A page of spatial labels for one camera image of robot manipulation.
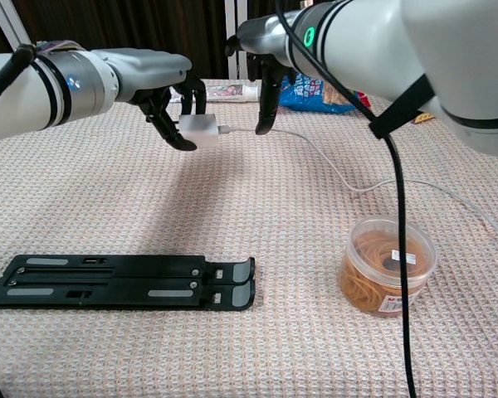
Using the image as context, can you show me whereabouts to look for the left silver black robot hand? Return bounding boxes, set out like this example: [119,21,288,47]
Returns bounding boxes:
[93,48,208,152]

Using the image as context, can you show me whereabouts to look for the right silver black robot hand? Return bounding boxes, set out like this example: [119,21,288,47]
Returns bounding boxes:
[225,10,300,136]

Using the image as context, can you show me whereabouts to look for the white cube charger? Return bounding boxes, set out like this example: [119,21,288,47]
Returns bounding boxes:
[178,113,220,150]

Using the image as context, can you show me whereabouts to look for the white usb cable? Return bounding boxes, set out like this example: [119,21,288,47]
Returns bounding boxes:
[216,124,498,246]

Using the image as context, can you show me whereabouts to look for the dark pleated curtain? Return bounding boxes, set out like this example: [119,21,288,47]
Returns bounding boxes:
[0,0,304,82]

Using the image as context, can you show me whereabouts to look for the white toothpaste tube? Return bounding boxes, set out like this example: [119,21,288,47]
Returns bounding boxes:
[204,80,261,104]

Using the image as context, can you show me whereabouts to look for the blue snack bag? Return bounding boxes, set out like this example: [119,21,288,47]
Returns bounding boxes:
[279,73,373,114]

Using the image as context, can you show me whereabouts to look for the beige waffle tablecloth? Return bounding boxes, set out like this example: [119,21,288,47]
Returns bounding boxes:
[0,77,498,398]

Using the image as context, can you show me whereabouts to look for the black folding laptop stand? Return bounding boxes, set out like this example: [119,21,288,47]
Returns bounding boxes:
[0,254,257,312]

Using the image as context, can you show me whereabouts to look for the clear tub of rubber bands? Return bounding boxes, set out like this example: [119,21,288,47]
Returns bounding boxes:
[335,214,439,320]

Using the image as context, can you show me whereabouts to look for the white double frame post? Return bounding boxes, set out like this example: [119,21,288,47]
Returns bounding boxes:
[223,0,251,80]

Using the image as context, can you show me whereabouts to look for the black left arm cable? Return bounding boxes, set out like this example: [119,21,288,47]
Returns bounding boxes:
[0,43,37,398]

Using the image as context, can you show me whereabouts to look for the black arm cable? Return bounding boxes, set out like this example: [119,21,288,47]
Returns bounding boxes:
[0,43,37,398]
[275,0,437,398]

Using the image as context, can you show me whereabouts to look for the white slanted frame post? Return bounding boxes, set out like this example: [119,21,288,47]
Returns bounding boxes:
[0,0,31,51]

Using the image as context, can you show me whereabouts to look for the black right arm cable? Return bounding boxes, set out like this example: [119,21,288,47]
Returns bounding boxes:
[275,0,437,398]

